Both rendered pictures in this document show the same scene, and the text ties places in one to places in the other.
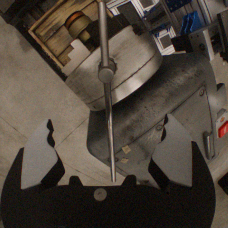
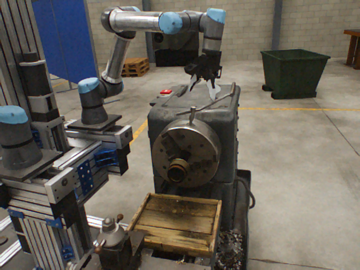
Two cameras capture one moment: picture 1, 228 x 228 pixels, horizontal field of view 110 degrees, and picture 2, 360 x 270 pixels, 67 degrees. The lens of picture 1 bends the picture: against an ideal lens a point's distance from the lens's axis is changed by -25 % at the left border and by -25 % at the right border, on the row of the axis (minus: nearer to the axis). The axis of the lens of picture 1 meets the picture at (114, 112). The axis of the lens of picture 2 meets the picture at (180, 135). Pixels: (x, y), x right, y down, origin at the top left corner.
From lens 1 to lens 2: 1.13 m
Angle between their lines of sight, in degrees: 46
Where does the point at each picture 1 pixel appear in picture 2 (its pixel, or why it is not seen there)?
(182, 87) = (172, 110)
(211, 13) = (90, 142)
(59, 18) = (175, 237)
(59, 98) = not seen: outside the picture
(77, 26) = (180, 162)
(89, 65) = (195, 128)
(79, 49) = (192, 160)
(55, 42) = (201, 225)
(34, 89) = not seen: outside the picture
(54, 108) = not seen: outside the picture
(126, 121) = (204, 114)
